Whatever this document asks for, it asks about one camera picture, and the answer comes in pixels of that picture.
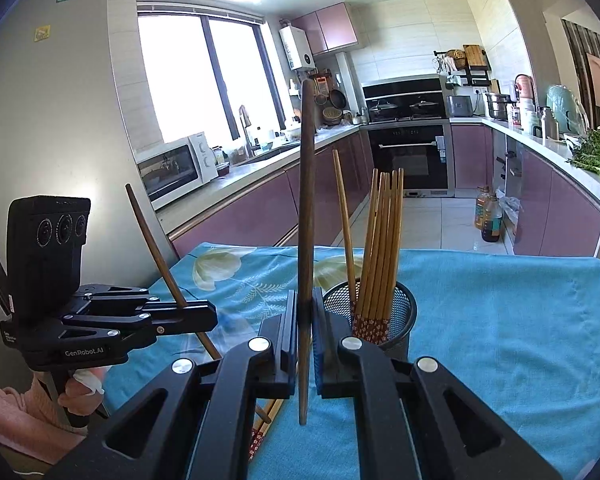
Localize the stainless steel stock pot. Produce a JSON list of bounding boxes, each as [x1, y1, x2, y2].
[[485, 92, 512, 120]]

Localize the pink wall cabinet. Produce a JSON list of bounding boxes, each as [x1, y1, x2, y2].
[[292, 2, 359, 56]]

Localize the bamboo chopstick red patterned end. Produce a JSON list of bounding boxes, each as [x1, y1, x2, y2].
[[247, 399, 281, 461], [254, 398, 287, 453]]

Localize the white microwave oven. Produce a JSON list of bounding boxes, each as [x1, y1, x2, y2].
[[136, 132, 220, 211]]

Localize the white plastic bag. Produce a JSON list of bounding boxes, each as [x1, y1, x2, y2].
[[497, 195, 523, 226]]

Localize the white wall water heater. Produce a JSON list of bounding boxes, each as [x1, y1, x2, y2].
[[279, 26, 317, 71]]

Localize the steel sink faucet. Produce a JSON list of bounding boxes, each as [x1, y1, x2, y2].
[[238, 105, 255, 157]]

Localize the black mesh utensil holder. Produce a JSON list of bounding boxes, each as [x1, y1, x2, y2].
[[322, 280, 417, 358]]

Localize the grey refrigerator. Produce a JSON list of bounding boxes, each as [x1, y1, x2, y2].
[[0, 0, 181, 391]]

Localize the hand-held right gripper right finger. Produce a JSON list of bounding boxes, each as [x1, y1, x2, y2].
[[312, 287, 563, 480]]

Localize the person's left forearm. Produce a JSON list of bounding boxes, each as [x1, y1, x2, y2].
[[0, 375, 88, 466]]

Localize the person's left hand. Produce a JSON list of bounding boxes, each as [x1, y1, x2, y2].
[[57, 366, 110, 418]]

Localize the black lidded pot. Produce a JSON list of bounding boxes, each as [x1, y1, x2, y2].
[[369, 100, 398, 122], [409, 100, 438, 120]]

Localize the kitchen window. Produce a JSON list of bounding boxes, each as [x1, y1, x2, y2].
[[137, 0, 288, 148]]

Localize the light green air fryer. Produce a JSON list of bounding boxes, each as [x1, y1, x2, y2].
[[546, 85, 590, 133]]

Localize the wooden cutting board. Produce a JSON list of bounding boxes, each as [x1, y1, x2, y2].
[[462, 44, 488, 70]]

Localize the black wall rack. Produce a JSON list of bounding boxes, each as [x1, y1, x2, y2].
[[434, 49, 492, 88]]

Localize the dark brown wooden chopstick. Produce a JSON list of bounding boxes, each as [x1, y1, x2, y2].
[[125, 183, 273, 423], [298, 80, 317, 426]]

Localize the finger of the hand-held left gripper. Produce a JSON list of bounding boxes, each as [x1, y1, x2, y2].
[[62, 311, 219, 347], [75, 284, 219, 321]]

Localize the silver countertop appliance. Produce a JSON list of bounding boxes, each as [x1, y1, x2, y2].
[[446, 95, 473, 117]]

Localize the stainless steel thermos bottle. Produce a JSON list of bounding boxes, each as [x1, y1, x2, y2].
[[537, 106, 560, 141]]

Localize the blue floral tablecloth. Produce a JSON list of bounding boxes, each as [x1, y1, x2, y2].
[[102, 242, 600, 480]]

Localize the dark wooden slat partition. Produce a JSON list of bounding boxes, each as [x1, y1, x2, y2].
[[560, 19, 600, 126]]

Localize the kitchen sink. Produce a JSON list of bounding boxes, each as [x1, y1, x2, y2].
[[245, 142, 301, 161]]

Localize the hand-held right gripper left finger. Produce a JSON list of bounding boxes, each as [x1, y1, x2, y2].
[[45, 290, 301, 480]]

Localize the pink base cabinets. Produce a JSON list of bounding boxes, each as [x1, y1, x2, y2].
[[167, 130, 376, 261], [450, 122, 600, 258]]

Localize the pink electric kettle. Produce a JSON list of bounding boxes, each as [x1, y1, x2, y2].
[[514, 74, 535, 103]]

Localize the black integrated stove with oven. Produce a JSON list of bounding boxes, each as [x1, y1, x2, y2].
[[362, 75, 456, 198]]

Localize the bunch of bamboo chopsticks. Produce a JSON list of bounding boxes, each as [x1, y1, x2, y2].
[[331, 149, 406, 346]]

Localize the dark sauce bottle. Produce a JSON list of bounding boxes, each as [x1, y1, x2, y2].
[[481, 195, 504, 243]]

